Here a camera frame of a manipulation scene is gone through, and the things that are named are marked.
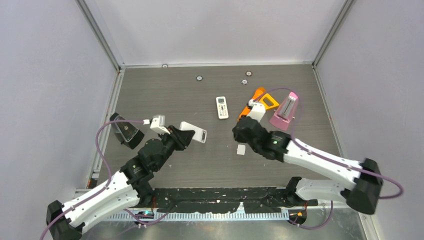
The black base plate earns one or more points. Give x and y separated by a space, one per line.
222 200

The transparent black metronome cover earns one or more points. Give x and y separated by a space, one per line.
127 134

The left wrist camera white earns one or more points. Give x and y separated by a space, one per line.
157 124

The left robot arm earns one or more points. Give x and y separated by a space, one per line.
126 188

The pink metronome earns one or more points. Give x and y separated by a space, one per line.
285 113

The white battery cover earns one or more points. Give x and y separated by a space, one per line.
241 149

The yellow triangle ruler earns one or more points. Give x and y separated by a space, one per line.
269 102

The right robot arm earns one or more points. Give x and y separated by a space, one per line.
355 183

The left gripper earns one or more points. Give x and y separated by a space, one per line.
181 138

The white beige remote control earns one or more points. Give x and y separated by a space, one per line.
222 110

